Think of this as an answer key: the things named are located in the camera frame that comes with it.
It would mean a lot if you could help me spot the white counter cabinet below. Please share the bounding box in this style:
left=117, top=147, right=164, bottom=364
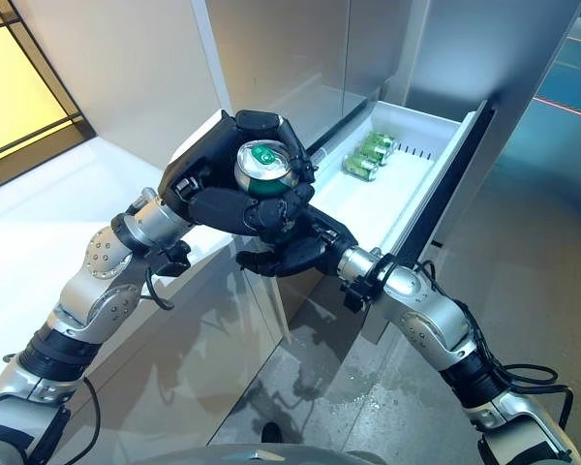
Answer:
left=0, top=130, right=291, bottom=465

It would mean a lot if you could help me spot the white fridge drawer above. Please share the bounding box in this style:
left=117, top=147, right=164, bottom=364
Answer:
left=275, top=99, right=498, bottom=340

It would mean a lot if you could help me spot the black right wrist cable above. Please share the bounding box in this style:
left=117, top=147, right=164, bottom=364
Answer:
left=413, top=261, right=576, bottom=430

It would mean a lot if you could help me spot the black framed lit window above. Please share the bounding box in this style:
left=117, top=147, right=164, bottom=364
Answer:
left=0, top=0, right=98, bottom=171

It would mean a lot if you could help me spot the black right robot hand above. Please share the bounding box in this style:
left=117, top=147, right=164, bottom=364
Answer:
left=234, top=206, right=361, bottom=280

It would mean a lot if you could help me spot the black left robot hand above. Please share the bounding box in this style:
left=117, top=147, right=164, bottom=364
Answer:
left=157, top=108, right=317, bottom=234

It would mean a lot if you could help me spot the tall white side panel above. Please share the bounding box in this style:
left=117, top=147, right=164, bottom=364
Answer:
left=191, top=0, right=291, bottom=345

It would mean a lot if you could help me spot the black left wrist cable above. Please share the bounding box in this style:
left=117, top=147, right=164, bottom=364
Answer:
left=81, top=268, right=176, bottom=440

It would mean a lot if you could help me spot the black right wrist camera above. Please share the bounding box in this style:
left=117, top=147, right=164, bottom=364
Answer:
left=341, top=276, right=380, bottom=314

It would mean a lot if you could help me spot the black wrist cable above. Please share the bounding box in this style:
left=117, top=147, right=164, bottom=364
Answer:
left=81, top=268, right=176, bottom=440
left=413, top=261, right=576, bottom=430

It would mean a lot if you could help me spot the green drink can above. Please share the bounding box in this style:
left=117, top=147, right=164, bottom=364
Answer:
left=342, top=154, right=380, bottom=181
left=233, top=139, right=301, bottom=200
left=367, top=131, right=398, bottom=154
left=355, top=142, right=391, bottom=167

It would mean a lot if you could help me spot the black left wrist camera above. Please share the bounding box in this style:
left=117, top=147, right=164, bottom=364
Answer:
left=155, top=240, right=193, bottom=278

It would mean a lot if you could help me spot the grey robot torso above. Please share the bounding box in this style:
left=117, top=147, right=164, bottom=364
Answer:
left=144, top=438, right=417, bottom=465

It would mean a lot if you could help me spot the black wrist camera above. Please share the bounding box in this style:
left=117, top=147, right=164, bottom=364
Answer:
left=341, top=276, right=380, bottom=314
left=155, top=240, right=193, bottom=278

